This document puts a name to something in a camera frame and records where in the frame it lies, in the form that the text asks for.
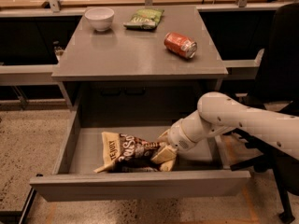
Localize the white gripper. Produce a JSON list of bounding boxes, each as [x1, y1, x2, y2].
[[150, 119, 200, 164]]

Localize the brown chip bag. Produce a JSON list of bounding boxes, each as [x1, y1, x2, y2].
[[93, 131, 178, 174]]

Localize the orange soda can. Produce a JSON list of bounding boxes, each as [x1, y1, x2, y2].
[[164, 32, 197, 59]]

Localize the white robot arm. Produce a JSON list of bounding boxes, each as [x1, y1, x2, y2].
[[158, 91, 299, 160]]

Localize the green chip bag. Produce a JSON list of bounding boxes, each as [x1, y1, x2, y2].
[[123, 8, 164, 30]]

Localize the grey open top drawer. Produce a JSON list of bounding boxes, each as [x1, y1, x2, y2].
[[30, 108, 250, 202]]

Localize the black office chair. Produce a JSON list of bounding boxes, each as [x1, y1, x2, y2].
[[231, 3, 299, 224]]

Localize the white ceramic bowl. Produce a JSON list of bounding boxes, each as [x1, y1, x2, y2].
[[84, 7, 114, 32]]

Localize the grey cabinet counter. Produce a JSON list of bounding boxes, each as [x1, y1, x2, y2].
[[52, 6, 227, 105]]

